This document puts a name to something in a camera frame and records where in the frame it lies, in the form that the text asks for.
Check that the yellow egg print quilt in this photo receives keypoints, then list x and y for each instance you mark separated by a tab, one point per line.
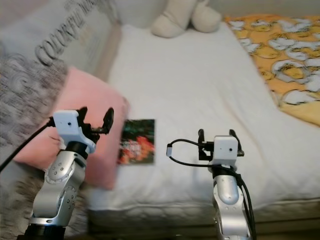
285	65

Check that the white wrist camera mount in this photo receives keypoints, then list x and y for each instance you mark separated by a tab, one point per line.
70	126
225	149

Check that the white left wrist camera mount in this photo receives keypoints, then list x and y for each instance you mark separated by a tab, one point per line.
70	126

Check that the grey floral print fabric panel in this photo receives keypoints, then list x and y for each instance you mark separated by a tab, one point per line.
30	75

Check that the dark green red book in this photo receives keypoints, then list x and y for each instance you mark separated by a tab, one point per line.
137	145

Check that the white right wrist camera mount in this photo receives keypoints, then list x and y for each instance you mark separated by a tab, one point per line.
225	149

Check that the beige plush toy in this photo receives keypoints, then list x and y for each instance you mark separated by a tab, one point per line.
182	22

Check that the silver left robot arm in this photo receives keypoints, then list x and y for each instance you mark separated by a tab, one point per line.
60	180

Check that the beige bed frame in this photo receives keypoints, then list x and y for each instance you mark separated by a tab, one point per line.
155	222

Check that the pink plush pillow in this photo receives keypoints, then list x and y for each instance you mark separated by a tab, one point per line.
95	100

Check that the white quilted mattress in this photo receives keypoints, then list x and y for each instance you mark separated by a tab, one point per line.
195	90

